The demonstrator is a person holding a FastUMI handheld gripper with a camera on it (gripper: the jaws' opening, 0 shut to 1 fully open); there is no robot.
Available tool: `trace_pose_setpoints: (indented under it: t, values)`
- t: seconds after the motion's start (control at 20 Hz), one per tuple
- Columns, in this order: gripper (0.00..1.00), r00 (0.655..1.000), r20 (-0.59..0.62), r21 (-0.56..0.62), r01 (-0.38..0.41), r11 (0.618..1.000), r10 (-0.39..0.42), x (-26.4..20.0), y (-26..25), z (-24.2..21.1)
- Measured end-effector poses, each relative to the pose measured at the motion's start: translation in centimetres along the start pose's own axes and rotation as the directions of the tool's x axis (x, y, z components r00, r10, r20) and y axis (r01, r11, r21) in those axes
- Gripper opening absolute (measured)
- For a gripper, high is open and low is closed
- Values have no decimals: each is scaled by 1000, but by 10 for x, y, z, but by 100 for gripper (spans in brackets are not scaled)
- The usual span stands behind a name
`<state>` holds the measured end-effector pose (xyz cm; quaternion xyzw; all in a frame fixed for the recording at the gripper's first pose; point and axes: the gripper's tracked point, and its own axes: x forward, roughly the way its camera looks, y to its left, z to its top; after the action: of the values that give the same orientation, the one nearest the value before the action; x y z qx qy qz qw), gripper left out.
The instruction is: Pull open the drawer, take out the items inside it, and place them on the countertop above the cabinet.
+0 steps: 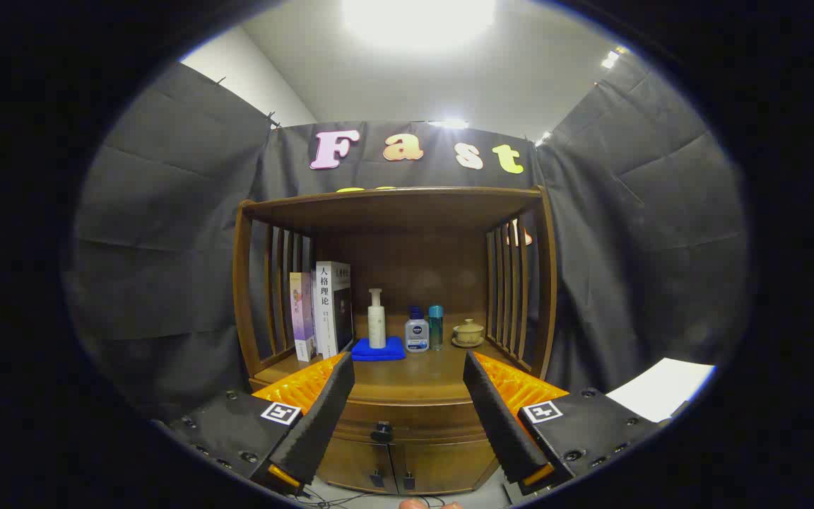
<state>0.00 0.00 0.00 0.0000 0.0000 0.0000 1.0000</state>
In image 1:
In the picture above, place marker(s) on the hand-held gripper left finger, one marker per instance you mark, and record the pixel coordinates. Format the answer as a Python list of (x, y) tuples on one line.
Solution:
[(322, 424)]

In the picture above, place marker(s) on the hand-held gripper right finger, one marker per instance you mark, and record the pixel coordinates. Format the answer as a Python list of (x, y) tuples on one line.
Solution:
[(499, 424)]

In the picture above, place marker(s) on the wooden drawer with black knob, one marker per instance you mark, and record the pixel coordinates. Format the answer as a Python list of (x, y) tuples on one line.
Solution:
[(414, 417)]

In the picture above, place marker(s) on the wooden cabinet door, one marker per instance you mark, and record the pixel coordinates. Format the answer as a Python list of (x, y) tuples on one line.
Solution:
[(442, 463), (354, 463)]

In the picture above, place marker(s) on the wooden countertop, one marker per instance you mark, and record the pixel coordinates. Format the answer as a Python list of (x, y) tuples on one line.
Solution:
[(414, 375)]

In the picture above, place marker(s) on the white panelled cabinet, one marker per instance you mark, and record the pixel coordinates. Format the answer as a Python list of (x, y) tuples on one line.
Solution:
[(661, 389)]

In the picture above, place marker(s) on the brown wooden cabinet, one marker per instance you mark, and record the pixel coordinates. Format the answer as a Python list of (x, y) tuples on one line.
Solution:
[(414, 212)]

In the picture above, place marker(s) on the blue folded cloth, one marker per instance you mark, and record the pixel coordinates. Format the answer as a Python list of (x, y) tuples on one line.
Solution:
[(379, 353)]

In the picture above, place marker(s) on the yellow lidded teacup with saucer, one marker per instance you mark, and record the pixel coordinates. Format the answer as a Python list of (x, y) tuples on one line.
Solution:
[(468, 334)]

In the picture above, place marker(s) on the purple book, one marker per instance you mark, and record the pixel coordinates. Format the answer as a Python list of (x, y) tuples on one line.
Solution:
[(302, 318)]

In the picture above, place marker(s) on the white book with portrait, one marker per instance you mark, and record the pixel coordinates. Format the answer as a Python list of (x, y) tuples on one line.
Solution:
[(326, 311)]

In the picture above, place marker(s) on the teal transparent bottle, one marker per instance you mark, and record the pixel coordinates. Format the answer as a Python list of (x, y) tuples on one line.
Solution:
[(436, 329)]

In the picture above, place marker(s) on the white bottle with blue pump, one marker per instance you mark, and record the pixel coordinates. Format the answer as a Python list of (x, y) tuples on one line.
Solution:
[(417, 336)]

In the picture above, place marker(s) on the ceiling light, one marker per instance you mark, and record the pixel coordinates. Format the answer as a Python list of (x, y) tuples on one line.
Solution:
[(417, 18)]

